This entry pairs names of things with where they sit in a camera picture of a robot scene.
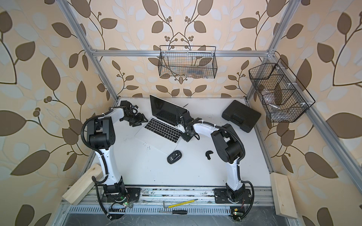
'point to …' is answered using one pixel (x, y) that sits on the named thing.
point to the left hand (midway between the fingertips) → (142, 120)
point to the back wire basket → (187, 61)
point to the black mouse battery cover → (207, 154)
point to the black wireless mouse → (174, 157)
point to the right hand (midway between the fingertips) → (187, 135)
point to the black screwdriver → (176, 212)
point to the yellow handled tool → (178, 204)
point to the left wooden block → (78, 191)
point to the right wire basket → (283, 97)
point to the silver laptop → (162, 130)
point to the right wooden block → (283, 196)
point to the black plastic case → (241, 116)
